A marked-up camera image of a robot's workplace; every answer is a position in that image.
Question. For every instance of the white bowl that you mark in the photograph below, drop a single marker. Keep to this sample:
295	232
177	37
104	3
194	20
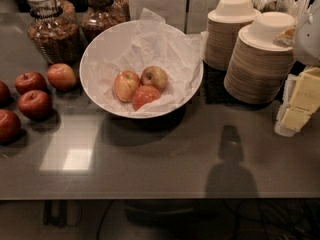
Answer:
100	64

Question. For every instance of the dark red apple middle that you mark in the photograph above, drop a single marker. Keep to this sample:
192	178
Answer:
35	104

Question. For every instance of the dark red apple lower left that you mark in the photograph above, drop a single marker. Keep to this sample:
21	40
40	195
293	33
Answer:
10	125

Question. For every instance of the orange-red apple on table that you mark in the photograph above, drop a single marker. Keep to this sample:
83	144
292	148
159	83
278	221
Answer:
62	77

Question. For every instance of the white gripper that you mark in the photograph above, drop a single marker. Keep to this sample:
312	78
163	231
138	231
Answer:
308	40

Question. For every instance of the dark red apple far left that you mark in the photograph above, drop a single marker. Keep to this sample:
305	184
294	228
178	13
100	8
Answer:
4	94

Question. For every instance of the dark red apple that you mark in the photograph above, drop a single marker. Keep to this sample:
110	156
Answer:
4	94
35	104
10	125
30	81

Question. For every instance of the glass cereal jar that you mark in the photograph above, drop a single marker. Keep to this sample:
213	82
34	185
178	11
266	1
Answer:
100	16
55	34

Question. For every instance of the right glass cereal jar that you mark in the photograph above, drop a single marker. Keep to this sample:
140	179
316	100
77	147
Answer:
100	16

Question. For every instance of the front stack of paper bowls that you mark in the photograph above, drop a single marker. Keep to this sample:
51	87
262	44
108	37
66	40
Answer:
258	67

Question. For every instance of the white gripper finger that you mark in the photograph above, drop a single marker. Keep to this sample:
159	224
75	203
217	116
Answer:
279	127

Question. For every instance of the front red apple in bowl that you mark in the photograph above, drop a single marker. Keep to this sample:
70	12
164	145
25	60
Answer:
144	94

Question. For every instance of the left glass cereal jar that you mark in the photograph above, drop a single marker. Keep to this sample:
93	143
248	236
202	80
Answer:
55	34

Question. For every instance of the back stack of paper bowls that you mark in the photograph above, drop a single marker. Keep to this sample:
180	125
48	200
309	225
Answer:
223	25

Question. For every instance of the stack of paper bowls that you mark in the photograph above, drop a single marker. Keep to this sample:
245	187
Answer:
223	25
258	67

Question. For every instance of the white paper liner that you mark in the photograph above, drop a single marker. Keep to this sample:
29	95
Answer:
160	47

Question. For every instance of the yellow-red apple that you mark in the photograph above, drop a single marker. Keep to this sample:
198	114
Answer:
154	76
125	85

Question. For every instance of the black mat under stacks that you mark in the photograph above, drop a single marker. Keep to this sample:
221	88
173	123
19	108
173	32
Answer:
215	92

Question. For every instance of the dark red apple upper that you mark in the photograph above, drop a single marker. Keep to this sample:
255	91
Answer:
30	81

